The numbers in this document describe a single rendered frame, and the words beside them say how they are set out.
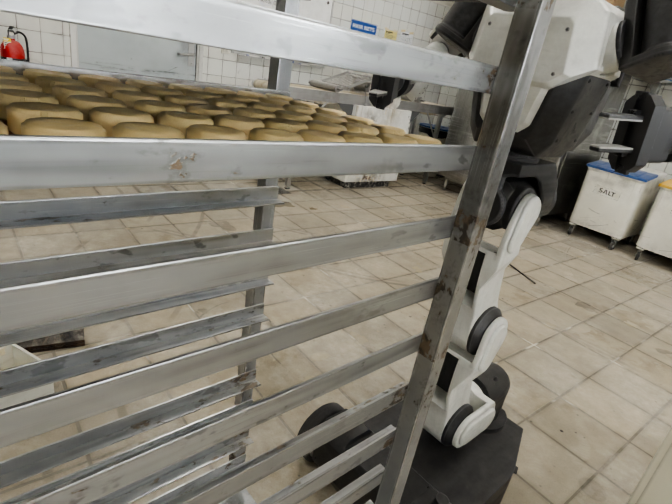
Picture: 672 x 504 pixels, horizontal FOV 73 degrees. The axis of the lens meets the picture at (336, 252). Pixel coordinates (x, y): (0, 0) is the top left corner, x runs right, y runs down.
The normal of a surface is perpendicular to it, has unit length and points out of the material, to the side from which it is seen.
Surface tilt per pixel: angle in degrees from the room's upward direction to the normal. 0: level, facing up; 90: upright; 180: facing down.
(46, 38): 90
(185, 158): 90
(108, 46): 90
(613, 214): 92
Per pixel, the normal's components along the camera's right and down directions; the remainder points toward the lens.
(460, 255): -0.73, 0.15
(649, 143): 0.27, 0.40
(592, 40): -0.05, 0.29
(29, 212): 0.66, 0.39
